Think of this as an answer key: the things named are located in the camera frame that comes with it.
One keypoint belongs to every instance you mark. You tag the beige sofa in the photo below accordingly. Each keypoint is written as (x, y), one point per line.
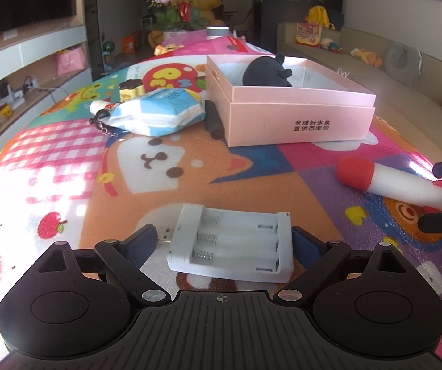
(398, 92)

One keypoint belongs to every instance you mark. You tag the small yellow toy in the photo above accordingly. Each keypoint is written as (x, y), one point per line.
(167, 49)

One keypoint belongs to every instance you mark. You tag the green ball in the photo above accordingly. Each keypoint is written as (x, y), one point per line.
(108, 46)

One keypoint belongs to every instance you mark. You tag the red and white foam rocket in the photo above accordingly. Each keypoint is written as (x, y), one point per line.
(398, 187)

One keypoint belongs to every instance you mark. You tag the white battery charger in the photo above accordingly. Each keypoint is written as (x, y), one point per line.
(190, 216)

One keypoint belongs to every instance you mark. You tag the grey neck pillow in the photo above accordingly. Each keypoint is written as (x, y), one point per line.
(392, 61)

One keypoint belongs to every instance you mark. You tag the grey and white cylinder speaker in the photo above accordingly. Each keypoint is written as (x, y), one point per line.
(218, 32)

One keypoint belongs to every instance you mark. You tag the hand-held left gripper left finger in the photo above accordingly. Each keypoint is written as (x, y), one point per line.
(144, 241)

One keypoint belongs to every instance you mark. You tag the colourful printed bag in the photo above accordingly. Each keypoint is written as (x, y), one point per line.
(309, 34)

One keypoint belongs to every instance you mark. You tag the cartoon printed desktop mat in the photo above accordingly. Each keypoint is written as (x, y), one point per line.
(244, 173)

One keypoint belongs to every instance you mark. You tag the orange box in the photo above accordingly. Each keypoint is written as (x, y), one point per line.
(129, 44)

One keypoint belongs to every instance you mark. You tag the orange plush toy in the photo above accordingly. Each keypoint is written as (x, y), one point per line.
(367, 57)

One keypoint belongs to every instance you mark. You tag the black aquarium cabinet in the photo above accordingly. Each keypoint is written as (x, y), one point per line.
(275, 19)

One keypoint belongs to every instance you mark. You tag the white wall shelf unit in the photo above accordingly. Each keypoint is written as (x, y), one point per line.
(35, 48)

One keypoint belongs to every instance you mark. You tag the blue tissue pack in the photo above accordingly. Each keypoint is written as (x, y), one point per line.
(155, 111)

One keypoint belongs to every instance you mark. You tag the black plush toy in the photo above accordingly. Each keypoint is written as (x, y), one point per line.
(263, 73)

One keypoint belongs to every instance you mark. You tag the yellow garment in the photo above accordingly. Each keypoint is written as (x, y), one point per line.
(319, 15)

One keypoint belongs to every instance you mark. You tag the yellow plush bear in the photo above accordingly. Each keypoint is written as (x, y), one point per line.
(215, 5)

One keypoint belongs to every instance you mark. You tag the pink gift bag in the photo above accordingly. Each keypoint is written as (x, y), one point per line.
(69, 62)

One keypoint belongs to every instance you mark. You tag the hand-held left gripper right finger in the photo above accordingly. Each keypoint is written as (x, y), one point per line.
(302, 243)

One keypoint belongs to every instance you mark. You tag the black marker pen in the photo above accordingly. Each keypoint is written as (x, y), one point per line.
(214, 121)

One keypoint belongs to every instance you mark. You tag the small white bottle red cap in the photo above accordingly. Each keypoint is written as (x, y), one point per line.
(97, 106)

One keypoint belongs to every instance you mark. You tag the small plush doll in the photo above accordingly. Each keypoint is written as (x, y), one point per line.
(331, 44)

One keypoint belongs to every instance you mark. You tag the pink cardboard box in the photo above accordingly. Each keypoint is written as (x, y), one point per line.
(302, 123)

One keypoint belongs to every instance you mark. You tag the yellow pudding toy brown top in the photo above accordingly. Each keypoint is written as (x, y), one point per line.
(130, 90)

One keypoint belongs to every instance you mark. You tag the pink planter box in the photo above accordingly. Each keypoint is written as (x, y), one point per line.
(182, 37)

